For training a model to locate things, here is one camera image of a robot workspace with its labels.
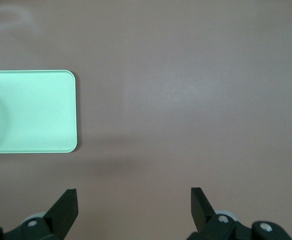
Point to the light green rectangular tray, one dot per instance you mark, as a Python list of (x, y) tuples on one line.
[(36, 112)]

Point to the brown tablecloth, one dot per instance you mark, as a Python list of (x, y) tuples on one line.
[(186, 100)]

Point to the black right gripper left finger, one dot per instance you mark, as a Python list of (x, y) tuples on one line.
[(56, 220)]

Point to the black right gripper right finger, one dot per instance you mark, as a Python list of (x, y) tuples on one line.
[(203, 217)]

